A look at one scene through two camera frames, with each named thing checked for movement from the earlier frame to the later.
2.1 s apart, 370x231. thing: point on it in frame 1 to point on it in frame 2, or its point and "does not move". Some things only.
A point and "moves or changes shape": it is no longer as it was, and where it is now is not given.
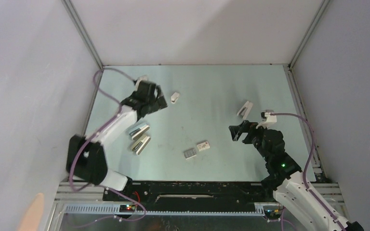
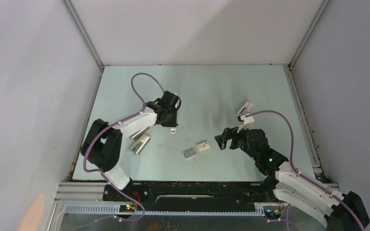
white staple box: (203, 146) does not move
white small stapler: (174, 97) moves or changes shape
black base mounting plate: (193, 196) does not move
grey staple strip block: (190, 153) does not move
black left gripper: (159, 104) to (173, 123)
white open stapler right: (249, 105) does not move
